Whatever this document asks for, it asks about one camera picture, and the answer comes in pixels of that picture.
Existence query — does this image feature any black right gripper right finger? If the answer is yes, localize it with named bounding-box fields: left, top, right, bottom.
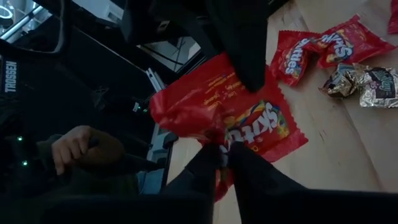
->
left=229, top=142, right=398, bottom=224

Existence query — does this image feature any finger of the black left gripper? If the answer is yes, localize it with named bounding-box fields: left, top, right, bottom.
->
left=205, top=0, right=271, bottom=93

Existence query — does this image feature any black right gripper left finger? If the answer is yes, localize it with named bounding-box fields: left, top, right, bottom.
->
left=37, top=144, right=222, bottom=224

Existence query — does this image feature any red Skittles packet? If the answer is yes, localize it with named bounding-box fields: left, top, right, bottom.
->
left=313, top=14, right=397, bottom=69
left=149, top=52, right=309, bottom=203
left=387, top=0, right=398, bottom=35
left=269, top=30, right=321, bottom=88

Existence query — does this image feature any person's hand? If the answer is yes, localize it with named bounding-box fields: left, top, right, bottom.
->
left=51, top=125, right=100, bottom=176

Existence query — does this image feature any long ceiling light rail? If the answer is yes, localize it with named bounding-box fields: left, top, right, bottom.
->
left=0, top=4, right=44, bottom=40

